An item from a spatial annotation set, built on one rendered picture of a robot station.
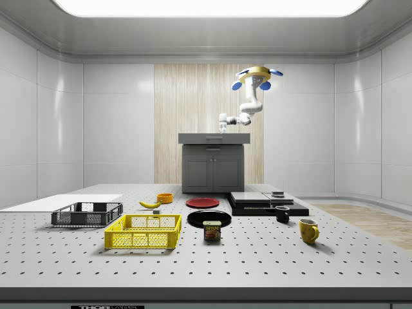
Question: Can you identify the black mug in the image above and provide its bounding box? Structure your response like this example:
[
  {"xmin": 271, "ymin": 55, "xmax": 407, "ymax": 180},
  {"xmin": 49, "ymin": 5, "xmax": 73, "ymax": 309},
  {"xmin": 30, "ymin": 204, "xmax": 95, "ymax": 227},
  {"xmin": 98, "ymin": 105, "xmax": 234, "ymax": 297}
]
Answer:
[{"xmin": 274, "ymin": 205, "xmax": 291, "ymax": 223}]

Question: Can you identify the flat-sided can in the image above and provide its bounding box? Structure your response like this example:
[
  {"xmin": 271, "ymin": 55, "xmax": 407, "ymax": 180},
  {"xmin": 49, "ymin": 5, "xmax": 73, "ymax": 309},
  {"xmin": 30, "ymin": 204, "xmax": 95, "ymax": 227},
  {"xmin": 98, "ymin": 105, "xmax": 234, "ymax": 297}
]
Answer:
[{"xmin": 202, "ymin": 220, "xmax": 222, "ymax": 241}]

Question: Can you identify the dark grey basket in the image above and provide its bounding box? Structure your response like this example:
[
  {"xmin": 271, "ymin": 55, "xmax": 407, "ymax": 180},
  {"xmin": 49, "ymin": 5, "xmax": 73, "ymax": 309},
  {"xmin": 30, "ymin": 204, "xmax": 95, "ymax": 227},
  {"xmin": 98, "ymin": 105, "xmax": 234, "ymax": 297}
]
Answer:
[{"xmin": 51, "ymin": 201, "xmax": 124, "ymax": 228}]

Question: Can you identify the yellow basket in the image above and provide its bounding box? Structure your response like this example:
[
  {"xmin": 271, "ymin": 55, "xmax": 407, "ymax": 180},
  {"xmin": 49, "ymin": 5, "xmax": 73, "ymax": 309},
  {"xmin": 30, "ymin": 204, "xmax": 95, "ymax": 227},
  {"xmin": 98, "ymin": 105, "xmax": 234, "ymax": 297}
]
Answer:
[{"xmin": 104, "ymin": 214, "xmax": 183, "ymax": 250}]

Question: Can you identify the black stove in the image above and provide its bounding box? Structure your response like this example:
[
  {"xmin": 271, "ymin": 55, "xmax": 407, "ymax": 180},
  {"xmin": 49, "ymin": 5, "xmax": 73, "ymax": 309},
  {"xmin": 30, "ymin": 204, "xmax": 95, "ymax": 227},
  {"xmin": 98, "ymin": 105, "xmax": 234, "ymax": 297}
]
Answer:
[{"xmin": 225, "ymin": 190, "xmax": 310, "ymax": 217}]

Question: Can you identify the white cabinet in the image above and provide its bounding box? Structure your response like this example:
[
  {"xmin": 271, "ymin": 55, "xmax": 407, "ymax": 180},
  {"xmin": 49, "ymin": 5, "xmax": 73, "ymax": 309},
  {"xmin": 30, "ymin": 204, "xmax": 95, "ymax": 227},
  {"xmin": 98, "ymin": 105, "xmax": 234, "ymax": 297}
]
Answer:
[{"xmin": 181, "ymin": 144, "xmax": 246, "ymax": 194}]

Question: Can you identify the red plate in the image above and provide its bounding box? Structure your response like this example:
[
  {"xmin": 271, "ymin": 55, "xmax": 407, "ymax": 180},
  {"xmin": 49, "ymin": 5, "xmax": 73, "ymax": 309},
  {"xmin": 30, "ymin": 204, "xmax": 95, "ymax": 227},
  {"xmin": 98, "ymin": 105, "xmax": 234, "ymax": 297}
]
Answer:
[{"xmin": 185, "ymin": 197, "xmax": 221, "ymax": 209}]

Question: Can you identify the white board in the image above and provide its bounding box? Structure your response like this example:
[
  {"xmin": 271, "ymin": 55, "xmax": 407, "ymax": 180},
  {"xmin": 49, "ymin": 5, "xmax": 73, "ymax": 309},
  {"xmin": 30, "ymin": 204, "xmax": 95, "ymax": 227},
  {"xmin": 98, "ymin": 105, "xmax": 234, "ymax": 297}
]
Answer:
[{"xmin": 0, "ymin": 194, "xmax": 124, "ymax": 213}]

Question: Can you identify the black plate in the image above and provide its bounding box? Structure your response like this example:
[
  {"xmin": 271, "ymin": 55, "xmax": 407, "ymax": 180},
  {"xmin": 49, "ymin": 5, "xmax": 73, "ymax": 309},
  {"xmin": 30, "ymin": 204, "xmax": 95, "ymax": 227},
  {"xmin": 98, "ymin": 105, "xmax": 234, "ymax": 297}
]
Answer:
[{"xmin": 186, "ymin": 209, "xmax": 232, "ymax": 228}]

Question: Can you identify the banana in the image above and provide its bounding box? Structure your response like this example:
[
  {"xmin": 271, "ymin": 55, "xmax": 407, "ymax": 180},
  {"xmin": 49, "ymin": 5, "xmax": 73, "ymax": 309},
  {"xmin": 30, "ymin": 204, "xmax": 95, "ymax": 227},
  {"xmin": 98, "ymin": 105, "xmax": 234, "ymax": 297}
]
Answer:
[{"xmin": 138, "ymin": 200, "xmax": 164, "ymax": 210}]

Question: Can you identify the yellow mug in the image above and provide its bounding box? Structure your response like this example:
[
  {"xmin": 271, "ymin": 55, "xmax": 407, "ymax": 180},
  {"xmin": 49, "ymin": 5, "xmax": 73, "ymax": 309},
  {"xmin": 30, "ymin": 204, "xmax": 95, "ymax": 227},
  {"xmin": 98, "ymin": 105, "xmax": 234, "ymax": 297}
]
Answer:
[{"xmin": 298, "ymin": 218, "xmax": 321, "ymax": 244}]

